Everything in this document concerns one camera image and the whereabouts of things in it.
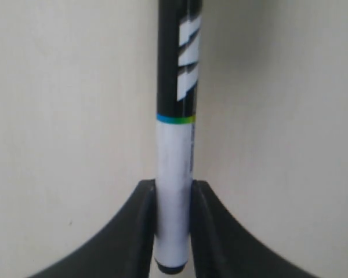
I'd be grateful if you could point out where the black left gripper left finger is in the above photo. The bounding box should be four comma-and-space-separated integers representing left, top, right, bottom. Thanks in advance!
34, 180, 156, 277

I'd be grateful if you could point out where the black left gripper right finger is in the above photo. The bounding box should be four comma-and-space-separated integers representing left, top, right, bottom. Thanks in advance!
190, 181, 312, 278

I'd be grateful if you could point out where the black and white marker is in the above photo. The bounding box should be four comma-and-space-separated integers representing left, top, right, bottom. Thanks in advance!
154, 1, 202, 275

